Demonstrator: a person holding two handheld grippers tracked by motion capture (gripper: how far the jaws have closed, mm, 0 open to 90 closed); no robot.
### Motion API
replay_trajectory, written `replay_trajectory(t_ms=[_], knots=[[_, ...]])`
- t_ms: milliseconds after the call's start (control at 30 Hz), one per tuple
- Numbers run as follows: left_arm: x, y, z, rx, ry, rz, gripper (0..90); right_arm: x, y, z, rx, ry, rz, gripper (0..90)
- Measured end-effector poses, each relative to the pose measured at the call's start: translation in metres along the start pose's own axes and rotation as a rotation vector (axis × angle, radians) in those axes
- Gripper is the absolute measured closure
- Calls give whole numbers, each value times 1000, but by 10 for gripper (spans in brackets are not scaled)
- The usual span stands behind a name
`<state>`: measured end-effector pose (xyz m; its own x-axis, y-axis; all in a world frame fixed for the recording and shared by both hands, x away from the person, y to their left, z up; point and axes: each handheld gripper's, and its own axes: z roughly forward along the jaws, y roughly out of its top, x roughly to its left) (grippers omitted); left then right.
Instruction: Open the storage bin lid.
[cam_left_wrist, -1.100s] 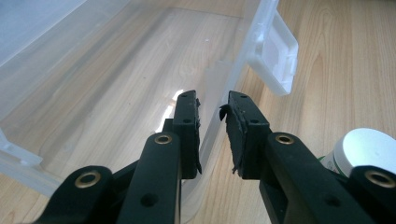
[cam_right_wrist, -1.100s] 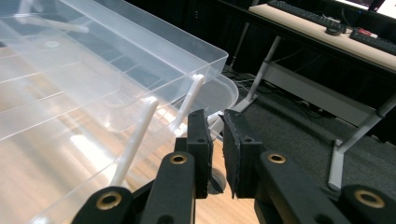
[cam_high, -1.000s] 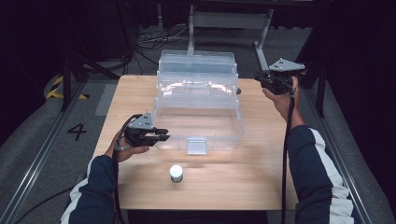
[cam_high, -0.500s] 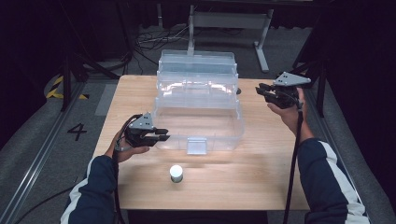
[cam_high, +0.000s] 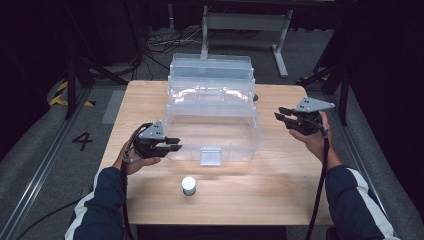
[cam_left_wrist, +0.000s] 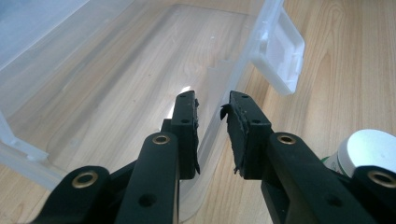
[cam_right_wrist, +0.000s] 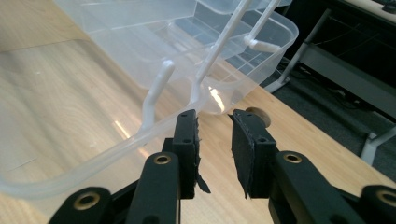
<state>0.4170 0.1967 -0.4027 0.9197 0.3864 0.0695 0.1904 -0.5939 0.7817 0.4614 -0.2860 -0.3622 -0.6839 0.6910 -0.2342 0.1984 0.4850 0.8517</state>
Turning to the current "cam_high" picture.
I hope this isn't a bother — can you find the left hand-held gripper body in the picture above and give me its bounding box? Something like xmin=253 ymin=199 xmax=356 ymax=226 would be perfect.
xmin=132 ymin=120 xmax=168 ymax=160

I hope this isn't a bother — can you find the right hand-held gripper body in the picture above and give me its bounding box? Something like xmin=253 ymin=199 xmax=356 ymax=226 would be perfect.
xmin=285 ymin=96 xmax=336 ymax=137

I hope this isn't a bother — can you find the small white-lidded jar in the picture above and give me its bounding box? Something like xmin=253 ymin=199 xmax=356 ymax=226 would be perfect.
xmin=181 ymin=176 xmax=197 ymax=197

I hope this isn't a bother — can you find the clear plastic storage box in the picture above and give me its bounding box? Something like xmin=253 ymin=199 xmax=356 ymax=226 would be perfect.
xmin=162 ymin=52 xmax=263 ymax=167

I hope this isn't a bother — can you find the person's right hand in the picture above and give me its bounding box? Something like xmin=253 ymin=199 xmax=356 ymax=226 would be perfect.
xmin=288 ymin=111 xmax=344 ymax=173

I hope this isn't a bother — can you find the person's left hand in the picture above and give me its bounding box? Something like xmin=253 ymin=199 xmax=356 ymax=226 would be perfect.
xmin=112 ymin=139 xmax=162 ymax=177

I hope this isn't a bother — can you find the black tripod stand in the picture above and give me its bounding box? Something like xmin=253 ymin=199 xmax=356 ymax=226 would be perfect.
xmin=64 ymin=56 xmax=129 ymax=120
xmin=296 ymin=49 xmax=351 ymax=127

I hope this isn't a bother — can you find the grey floor tape patch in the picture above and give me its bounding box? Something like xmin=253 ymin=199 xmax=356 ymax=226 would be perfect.
xmin=101 ymin=89 xmax=126 ymax=125

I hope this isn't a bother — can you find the yellow black floor tape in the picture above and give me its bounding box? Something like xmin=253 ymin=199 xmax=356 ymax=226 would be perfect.
xmin=49 ymin=80 xmax=97 ymax=108

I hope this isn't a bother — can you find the metal floor rail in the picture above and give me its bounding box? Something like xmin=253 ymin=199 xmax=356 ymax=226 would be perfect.
xmin=324 ymin=94 xmax=401 ymax=240
xmin=0 ymin=88 xmax=93 ymax=240

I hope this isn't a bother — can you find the left hand-held gripper cable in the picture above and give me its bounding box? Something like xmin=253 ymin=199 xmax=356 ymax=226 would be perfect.
xmin=121 ymin=122 xmax=154 ymax=240

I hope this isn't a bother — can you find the hand-held gripper cable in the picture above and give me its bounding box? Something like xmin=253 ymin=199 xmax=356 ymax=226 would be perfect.
xmin=121 ymin=122 xmax=154 ymax=240
xmin=304 ymin=128 xmax=332 ymax=240

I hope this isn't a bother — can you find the right hand-held gripper cable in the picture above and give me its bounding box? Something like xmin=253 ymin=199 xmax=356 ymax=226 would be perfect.
xmin=304 ymin=128 xmax=332 ymax=240

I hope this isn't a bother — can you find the thick black floor cable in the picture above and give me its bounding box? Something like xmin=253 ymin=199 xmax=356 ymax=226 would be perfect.
xmin=99 ymin=54 xmax=143 ymax=77

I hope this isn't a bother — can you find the bundle of floor cables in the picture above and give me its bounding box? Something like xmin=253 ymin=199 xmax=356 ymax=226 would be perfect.
xmin=143 ymin=28 xmax=204 ymax=79

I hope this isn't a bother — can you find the grey metal desk frame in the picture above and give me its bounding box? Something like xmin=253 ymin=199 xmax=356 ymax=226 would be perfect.
xmin=198 ymin=4 xmax=294 ymax=79

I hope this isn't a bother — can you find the thin black floor cable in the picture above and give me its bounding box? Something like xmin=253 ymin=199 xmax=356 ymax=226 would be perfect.
xmin=14 ymin=201 xmax=76 ymax=240

